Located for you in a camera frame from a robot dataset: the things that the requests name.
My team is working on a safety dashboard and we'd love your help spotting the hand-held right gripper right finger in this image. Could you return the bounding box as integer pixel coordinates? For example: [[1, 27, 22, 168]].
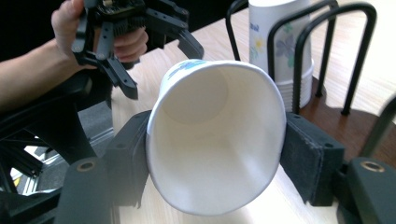
[[279, 112, 346, 207]]

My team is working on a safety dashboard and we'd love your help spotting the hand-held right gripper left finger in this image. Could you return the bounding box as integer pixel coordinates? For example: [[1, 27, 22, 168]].
[[106, 109, 153, 209]]

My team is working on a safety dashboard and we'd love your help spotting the black wire cup holder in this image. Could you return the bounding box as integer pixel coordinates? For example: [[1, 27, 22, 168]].
[[225, 0, 396, 171]]

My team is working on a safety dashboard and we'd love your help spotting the stack of white paper cups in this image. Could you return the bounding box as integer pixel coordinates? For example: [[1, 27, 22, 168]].
[[247, 0, 315, 113]]

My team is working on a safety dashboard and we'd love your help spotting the blue print paper cup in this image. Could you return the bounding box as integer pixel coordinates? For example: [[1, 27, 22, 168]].
[[145, 58, 288, 217]]

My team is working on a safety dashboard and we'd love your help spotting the black stand frame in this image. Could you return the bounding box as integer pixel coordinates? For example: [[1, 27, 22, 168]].
[[0, 70, 114, 224]]

